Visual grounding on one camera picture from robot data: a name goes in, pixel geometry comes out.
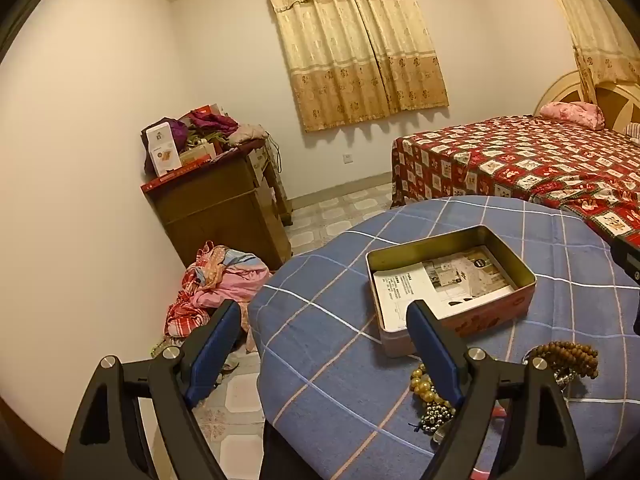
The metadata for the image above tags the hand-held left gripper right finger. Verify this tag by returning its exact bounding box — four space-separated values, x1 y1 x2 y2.
406 299 586 480

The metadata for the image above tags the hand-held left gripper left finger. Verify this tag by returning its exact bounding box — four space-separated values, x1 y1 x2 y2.
60 299 243 480

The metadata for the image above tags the pink metal tin box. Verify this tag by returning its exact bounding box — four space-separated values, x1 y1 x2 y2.
365 225 537 359

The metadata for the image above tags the yellow bead bracelet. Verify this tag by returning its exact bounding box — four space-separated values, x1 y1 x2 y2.
411 364 453 408

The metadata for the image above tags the small silver bead necklace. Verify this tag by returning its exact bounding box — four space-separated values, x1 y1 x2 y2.
419 402 458 436

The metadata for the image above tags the brown wooden bead necklace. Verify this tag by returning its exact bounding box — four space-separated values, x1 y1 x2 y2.
522 341 600 381

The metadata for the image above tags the large silver bead bracelet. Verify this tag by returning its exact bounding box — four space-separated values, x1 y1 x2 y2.
552 367 578 391

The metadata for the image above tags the pile of colourful clothes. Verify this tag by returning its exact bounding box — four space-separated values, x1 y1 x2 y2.
164 241 273 341

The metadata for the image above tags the printed paper leaflet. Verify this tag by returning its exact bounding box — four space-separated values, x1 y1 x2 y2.
372 245 516 333

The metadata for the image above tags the pink plastic item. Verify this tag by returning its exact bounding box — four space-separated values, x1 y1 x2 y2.
467 406 507 480

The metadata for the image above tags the blue plaid cloth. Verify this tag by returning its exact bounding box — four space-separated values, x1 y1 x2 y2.
247 195 640 480

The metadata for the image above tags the brown wooden desk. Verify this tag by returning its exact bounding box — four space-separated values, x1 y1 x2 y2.
141 135 293 271

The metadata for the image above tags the pink pillow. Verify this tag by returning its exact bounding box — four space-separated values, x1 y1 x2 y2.
539 101 606 131

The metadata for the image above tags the bed with red quilt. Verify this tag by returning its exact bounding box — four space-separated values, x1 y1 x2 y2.
390 115 640 251

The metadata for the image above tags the flat red box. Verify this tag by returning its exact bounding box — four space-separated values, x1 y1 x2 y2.
141 160 226 192

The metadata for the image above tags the cream wooden headboard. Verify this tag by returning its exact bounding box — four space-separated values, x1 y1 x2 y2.
532 71 640 136

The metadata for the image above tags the beige cardboard box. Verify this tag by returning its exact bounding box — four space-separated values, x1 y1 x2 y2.
180 142 223 167

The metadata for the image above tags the white printed carton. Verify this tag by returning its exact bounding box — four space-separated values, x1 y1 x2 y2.
146 121 183 177

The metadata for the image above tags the beige cloth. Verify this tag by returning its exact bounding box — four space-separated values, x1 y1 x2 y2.
227 125 268 147

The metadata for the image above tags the purple cloth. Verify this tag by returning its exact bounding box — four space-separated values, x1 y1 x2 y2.
169 117 191 147

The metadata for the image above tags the magenta cloth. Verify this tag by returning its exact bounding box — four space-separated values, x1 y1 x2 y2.
187 110 238 137

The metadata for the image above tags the narrow beige patterned curtain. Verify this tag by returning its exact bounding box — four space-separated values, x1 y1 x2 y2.
532 0 640 86

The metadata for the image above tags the wide beige patterned curtain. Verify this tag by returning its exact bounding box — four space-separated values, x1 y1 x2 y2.
262 0 450 133

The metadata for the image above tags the thin cable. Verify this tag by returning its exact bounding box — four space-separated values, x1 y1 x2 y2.
266 134 284 173

